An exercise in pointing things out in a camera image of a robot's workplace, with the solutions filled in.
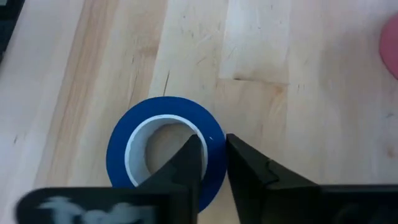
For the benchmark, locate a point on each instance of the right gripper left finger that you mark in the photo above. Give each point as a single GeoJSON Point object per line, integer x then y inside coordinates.
{"type": "Point", "coordinates": [174, 193]}

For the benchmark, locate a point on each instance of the black table frame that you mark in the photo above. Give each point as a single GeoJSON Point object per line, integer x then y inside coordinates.
{"type": "Point", "coordinates": [6, 18]}

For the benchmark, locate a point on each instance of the red tape roll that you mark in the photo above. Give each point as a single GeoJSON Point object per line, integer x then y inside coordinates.
{"type": "Point", "coordinates": [391, 46]}

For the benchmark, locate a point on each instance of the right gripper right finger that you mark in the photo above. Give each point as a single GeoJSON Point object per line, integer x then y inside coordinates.
{"type": "Point", "coordinates": [273, 199]}

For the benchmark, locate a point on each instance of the blue tape roll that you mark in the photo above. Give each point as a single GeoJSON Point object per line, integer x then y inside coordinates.
{"type": "Point", "coordinates": [115, 155]}

